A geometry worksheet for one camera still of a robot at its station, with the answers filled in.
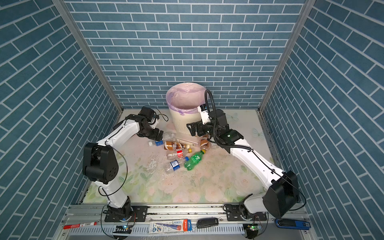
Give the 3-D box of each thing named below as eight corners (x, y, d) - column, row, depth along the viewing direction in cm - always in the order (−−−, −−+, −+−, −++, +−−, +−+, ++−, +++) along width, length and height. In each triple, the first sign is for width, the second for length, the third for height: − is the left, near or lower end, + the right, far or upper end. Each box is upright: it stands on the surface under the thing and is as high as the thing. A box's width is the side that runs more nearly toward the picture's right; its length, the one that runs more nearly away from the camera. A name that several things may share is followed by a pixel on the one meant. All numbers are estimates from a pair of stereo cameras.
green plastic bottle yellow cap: (188, 172, 89) (188, 168, 85) (183, 165, 92) (182, 161, 88) (207, 156, 96) (208, 152, 92) (201, 150, 99) (201, 146, 95)
